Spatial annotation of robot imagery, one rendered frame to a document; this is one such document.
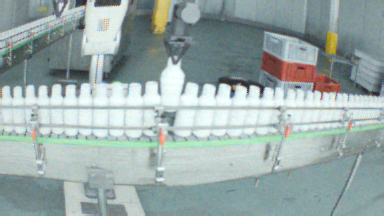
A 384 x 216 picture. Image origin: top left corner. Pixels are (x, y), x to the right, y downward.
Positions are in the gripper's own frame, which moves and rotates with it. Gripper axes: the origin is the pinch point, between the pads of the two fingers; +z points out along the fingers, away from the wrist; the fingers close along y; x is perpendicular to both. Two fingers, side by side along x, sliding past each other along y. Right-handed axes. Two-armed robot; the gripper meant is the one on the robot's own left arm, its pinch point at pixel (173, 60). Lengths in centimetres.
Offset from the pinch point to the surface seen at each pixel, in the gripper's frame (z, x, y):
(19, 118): 18, 57, -5
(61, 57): 94, 72, 387
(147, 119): 17.9, 6.8, -3.2
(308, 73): 45, -209, 177
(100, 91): 8.8, 23.3, -3.3
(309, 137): 26, -61, -7
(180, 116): 16.9, -3.7, -3.0
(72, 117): 17.2, 33.7, -4.4
